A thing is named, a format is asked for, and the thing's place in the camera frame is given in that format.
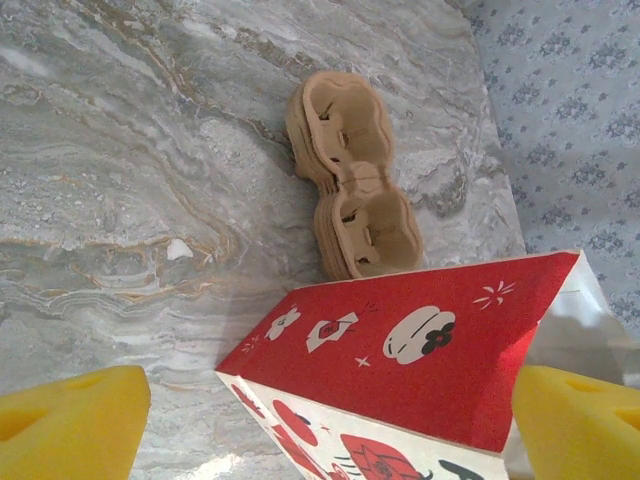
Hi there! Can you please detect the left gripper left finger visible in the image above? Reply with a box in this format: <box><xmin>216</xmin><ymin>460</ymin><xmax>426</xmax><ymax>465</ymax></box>
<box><xmin>0</xmin><ymin>364</ymin><xmax>152</xmax><ymax>480</ymax></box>

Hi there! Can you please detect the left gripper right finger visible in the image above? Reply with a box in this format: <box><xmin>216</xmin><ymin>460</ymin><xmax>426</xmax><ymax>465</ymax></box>
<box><xmin>513</xmin><ymin>364</ymin><xmax>640</xmax><ymax>480</ymax></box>

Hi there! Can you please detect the red white paper bag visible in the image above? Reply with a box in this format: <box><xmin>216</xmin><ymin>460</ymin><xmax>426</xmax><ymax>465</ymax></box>
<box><xmin>214</xmin><ymin>248</ymin><xmax>636</xmax><ymax>480</ymax></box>

